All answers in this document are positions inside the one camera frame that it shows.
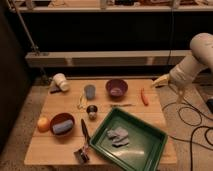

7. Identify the metal pole stand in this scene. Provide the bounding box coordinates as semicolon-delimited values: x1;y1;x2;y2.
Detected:
8;0;51;84

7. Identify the yellow banana peel toy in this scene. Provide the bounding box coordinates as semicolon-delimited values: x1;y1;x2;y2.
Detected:
77;93;87;109

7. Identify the orange carrot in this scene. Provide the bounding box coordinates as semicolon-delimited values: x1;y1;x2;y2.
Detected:
141;88;149;106

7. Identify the black handled spatula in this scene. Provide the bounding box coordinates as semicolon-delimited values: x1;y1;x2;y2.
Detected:
74;120;90;164

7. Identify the wooden shelf unit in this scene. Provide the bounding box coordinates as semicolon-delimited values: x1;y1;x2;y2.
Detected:
6;0;213;68

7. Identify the grey crumpled cloth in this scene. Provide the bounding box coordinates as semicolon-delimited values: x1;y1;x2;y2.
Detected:
107;127;129;147

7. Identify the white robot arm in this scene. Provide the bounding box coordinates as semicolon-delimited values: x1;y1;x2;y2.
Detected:
152;33;213;93

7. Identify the blue rolled towel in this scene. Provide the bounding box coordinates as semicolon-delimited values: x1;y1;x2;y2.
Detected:
53;120;73;134

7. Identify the orange fruit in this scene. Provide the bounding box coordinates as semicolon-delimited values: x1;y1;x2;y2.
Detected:
37;117;50;132

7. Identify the purple bowl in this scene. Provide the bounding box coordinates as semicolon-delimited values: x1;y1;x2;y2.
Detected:
105;79;128;97

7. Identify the dark red bowl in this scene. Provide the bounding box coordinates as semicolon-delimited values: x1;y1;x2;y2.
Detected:
50;113;75;136

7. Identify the green plastic tray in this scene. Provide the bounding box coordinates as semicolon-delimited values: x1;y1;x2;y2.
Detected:
90;108;167;171

